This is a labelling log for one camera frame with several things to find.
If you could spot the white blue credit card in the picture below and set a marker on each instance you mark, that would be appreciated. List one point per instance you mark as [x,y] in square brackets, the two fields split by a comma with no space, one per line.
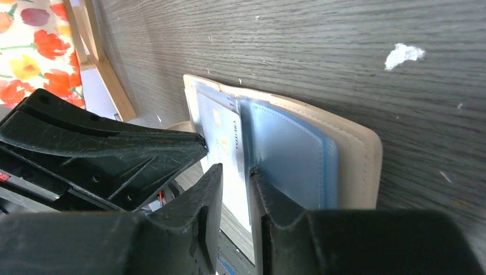
[221,128]

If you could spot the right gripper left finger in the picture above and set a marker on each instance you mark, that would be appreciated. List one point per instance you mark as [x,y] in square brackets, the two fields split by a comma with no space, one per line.
[179,238]

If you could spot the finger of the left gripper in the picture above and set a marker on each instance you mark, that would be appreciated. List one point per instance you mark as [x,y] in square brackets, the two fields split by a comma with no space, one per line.
[141,161]

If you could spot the beige leather card holder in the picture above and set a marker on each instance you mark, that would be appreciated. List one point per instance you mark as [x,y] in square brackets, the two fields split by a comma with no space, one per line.
[318,159]

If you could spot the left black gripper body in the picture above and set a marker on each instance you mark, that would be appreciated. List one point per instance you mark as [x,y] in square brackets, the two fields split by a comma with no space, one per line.
[61,180]

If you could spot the orange floral fabric bag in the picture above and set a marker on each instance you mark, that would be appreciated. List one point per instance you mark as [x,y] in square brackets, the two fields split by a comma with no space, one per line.
[38,51]

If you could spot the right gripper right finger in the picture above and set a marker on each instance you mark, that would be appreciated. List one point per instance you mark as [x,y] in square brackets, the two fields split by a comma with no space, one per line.
[289,239]

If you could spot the wooden clothes rack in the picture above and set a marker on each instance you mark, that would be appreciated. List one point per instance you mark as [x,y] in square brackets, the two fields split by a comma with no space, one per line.
[89,46]

